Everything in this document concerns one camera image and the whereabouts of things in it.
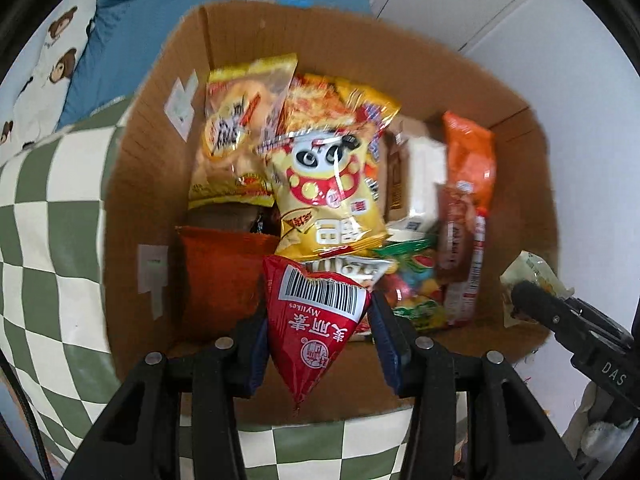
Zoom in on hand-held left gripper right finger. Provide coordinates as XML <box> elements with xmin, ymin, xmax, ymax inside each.
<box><xmin>367</xmin><ymin>290</ymin><xmax>583</xmax><ymax>480</ymax></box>

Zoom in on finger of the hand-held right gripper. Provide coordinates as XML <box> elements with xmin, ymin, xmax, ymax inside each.
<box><xmin>510</xmin><ymin>280</ymin><xmax>576</xmax><ymax>332</ymax></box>

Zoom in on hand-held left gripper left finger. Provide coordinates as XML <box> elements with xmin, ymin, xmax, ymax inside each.
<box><xmin>62</xmin><ymin>280</ymin><xmax>271</xmax><ymax>480</ymax></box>

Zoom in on pale green snack packet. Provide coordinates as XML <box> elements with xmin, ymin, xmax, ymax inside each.
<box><xmin>500</xmin><ymin>251</ymin><xmax>576</xmax><ymax>328</ymax></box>

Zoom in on red triangular snack packet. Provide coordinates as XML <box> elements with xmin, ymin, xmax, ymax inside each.
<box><xmin>262</xmin><ymin>255</ymin><xmax>373</xmax><ymax>408</ymax></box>

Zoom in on brown cardboard box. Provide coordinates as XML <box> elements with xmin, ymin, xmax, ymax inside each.
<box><xmin>102</xmin><ymin>2</ymin><xmax>560</xmax><ymax>423</ymax></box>

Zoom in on yellow egg cracker packet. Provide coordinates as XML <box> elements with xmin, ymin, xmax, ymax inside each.
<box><xmin>187</xmin><ymin>53</ymin><xmax>299</xmax><ymax>211</ymax></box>

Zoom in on grey white cloth bundle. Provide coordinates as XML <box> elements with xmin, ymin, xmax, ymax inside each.
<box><xmin>562</xmin><ymin>385</ymin><xmax>640</xmax><ymax>466</ymax></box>

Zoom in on colourful candy packet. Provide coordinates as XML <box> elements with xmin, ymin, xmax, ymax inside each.
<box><xmin>372</xmin><ymin>240</ymin><xmax>451</xmax><ymax>333</ymax></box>

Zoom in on dark red-orange snack packet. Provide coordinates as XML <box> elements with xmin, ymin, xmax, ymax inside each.
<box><xmin>176</xmin><ymin>226</ymin><xmax>281</xmax><ymax>343</ymax></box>

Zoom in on white printed snack packet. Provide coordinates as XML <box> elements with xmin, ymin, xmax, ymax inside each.
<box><xmin>300</xmin><ymin>255</ymin><xmax>396</xmax><ymax>291</ymax></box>

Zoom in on brown red sausage packet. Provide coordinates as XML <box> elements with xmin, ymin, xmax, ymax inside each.
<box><xmin>434</xmin><ymin>182</ymin><xmax>488</xmax><ymax>328</ymax></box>

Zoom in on white and brown snack packet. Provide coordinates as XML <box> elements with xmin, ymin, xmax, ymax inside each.
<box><xmin>385</xmin><ymin>115</ymin><xmax>448</xmax><ymax>243</ymax></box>

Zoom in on yellow panda face snack packet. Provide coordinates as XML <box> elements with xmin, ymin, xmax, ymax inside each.
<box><xmin>257</xmin><ymin>127</ymin><xmax>391</xmax><ymax>261</ymax></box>

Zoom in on green white checkered blanket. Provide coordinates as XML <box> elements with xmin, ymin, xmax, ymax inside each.
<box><xmin>0</xmin><ymin>95</ymin><xmax>468</xmax><ymax>480</ymax></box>

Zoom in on yellow blue-labelled snack packet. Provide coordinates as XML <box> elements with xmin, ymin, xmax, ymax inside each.
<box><xmin>335</xmin><ymin>77</ymin><xmax>402</xmax><ymax>221</ymax></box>

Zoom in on red-orange patterned snack packet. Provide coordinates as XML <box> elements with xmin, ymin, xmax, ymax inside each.
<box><xmin>277</xmin><ymin>74</ymin><xmax>361</xmax><ymax>146</ymax></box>

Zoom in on white door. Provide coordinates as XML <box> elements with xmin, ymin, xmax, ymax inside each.
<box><xmin>370</xmin><ymin>0</ymin><xmax>551</xmax><ymax>56</ymax></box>

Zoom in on white bear print pillow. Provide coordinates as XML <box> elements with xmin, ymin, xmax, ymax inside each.
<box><xmin>0</xmin><ymin>0</ymin><xmax>98</xmax><ymax>161</ymax></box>

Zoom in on blue bedsheet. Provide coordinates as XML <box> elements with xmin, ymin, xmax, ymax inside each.
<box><xmin>57</xmin><ymin>0</ymin><xmax>372</xmax><ymax>131</ymax></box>

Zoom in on black cable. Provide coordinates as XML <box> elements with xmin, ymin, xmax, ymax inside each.
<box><xmin>0</xmin><ymin>355</ymin><xmax>51</xmax><ymax>480</ymax></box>

